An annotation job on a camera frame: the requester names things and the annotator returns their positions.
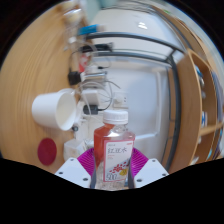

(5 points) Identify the black electric shaver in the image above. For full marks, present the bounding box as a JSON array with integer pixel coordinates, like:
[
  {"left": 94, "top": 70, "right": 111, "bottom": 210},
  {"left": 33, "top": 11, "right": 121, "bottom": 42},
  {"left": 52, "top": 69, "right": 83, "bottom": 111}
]
[{"left": 79, "top": 42, "right": 114, "bottom": 54}]

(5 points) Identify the white paper cup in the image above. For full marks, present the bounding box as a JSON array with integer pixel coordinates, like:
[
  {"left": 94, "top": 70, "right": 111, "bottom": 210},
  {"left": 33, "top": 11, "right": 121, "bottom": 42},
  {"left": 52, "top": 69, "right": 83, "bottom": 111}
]
[{"left": 31, "top": 88, "right": 78, "bottom": 132}]

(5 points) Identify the grey metal desk frame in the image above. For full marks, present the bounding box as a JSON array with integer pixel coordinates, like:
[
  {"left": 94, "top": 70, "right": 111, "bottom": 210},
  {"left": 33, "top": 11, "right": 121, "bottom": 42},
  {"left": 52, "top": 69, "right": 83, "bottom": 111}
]
[{"left": 78, "top": 31, "right": 188, "bottom": 171}]

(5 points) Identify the white wall socket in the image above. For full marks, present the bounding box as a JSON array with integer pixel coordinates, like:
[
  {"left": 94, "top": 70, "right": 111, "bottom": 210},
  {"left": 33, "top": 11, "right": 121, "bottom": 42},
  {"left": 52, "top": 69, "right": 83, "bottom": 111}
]
[{"left": 113, "top": 91, "right": 129, "bottom": 108}]

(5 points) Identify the white power strip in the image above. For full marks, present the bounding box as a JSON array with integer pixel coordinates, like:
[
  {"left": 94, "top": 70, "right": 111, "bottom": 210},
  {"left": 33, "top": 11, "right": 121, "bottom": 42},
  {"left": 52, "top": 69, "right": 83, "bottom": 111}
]
[{"left": 73, "top": 99, "right": 85, "bottom": 132}]

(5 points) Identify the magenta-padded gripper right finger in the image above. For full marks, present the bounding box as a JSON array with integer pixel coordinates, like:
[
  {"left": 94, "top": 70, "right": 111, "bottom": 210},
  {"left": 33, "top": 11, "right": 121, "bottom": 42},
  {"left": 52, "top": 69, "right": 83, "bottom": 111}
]
[{"left": 128, "top": 147, "right": 170, "bottom": 189}]

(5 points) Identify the flat round red coaster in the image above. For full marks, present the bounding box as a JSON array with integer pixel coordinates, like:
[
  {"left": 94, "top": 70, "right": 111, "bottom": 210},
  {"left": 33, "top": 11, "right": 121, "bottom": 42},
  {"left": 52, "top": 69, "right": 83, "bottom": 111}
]
[{"left": 36, "top": 137, "right": 58, "bottom": 167}]

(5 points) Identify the black charger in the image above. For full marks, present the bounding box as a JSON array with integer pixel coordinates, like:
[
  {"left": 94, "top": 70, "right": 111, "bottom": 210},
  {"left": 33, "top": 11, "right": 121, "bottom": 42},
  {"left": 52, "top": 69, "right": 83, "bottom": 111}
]
[{"left": 83, "top": 104, "right": 100, "bottom": 116}]

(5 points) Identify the small black block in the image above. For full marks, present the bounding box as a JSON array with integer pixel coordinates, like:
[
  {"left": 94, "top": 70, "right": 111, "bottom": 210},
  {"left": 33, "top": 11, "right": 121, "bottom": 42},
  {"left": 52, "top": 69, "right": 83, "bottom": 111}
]
[{"left": 67, "top": 70, "right": 82, "bottom": 86}]

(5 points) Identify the white tissue pack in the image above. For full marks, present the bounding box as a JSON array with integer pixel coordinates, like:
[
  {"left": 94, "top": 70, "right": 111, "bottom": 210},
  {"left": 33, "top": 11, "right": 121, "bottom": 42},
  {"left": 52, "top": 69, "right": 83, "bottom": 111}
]
[{"left": 63, "top": 139, "right": 88, "bottom": 161}]

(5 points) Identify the white power adapter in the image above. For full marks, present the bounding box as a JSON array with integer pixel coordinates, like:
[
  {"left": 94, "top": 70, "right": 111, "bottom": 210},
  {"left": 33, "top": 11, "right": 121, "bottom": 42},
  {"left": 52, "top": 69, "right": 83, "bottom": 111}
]
[{"left": 82, "top": 89, "right": 101, "bottom": 106}]

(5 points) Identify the clear drink bottle white cap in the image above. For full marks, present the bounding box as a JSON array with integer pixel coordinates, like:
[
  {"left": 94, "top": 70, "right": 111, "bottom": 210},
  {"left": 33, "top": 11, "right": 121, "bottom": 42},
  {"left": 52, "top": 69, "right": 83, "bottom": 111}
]
[{"left": 93, "top": 109, "right": 136, "bottom": 191}]

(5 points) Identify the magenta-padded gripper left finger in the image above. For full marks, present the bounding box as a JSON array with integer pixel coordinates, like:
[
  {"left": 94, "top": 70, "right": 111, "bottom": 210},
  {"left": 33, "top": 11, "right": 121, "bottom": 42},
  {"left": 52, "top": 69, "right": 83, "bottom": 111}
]
[{"left": 54, "top": 147, "right": 98, "bottom": 190}]

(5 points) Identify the wooden shelf unit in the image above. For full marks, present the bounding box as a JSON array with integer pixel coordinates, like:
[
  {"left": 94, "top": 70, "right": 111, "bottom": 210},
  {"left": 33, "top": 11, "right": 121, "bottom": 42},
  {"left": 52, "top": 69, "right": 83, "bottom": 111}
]
[{"left": 168, "top": 49, "right": 224, "bottom": 174}]

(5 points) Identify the blue tube bottle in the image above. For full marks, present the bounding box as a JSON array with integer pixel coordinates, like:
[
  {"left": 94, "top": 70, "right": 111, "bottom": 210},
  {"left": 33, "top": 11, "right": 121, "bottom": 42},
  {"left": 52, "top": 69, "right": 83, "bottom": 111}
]
[{"left": 78, "top": 23, "right": 101, "bottom": 36}]

